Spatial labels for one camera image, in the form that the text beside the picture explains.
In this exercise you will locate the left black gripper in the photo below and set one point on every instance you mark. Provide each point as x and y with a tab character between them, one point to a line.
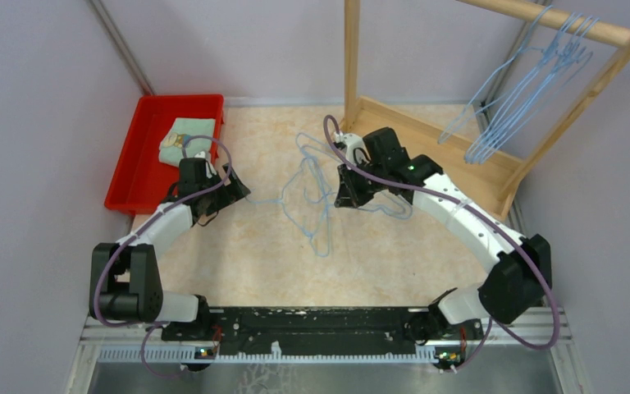
231	192

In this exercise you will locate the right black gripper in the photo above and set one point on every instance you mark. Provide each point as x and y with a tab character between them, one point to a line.
349	195

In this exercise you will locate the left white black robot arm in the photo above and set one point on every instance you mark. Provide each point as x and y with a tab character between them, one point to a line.
125	283

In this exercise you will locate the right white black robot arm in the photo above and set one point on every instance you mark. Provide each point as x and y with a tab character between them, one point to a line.
518	268

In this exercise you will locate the folded light green cloth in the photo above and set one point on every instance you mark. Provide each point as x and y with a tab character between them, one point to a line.
179	142

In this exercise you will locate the red plastic bin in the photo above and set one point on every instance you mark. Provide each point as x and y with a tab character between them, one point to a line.
140	180

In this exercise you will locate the wooden hanger rack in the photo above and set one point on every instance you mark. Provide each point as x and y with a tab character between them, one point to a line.
493	184

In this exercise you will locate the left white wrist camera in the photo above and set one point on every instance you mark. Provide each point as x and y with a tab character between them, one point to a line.
205	163

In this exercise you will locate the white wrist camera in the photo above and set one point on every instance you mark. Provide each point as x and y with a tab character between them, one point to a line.
205	163
353	147

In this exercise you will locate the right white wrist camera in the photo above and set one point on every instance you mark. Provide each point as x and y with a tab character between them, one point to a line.
353	147

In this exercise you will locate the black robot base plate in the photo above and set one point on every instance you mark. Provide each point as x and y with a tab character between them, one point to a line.
337	331

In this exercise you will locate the aluminium frame rail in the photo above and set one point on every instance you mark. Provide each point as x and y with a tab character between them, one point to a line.
141	342

